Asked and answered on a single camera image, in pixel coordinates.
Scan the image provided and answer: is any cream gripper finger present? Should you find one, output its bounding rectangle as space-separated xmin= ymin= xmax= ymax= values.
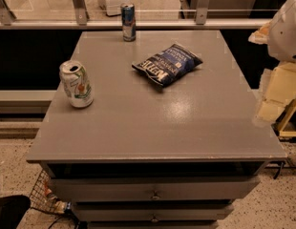
xmin=248 ymin=23 xmax=270 ymax=45
xmin=255 ymin=62 xmax=296 ymax=123

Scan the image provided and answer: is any white green 7up can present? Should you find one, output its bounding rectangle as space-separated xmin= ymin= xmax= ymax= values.
xmin=59 ymin=60 xmax=94 ymax=108

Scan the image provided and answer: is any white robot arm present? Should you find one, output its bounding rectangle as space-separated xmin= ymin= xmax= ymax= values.
xmin=248 ymin=0 xmax=296 ymax=123

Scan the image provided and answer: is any blue energy drink can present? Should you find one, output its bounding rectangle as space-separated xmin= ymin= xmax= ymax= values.
xmin=120 ymin=3 xmax=136 ymax=41

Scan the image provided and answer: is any dark blue chip bag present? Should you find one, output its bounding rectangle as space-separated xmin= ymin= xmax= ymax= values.
xmin=132 ymin=44 xmax=202 ymax=87

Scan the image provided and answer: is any grey drawer cabinet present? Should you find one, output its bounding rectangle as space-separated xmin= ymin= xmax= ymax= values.
xmin=28 ymin=31 xmax=285 ymax=229

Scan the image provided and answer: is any black chair corner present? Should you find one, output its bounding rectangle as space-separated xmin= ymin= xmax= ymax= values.
xmin=0 ymin=195 xmax=31 ymax=229

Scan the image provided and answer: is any yellow stand frame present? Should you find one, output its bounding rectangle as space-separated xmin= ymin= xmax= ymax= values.
xmin=277 ymin=97 xmax=296 ymax=137

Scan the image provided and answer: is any wire mesh basket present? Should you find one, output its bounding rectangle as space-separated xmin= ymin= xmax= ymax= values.
xmin=30 ymin=171 xmax=71 ymax=215

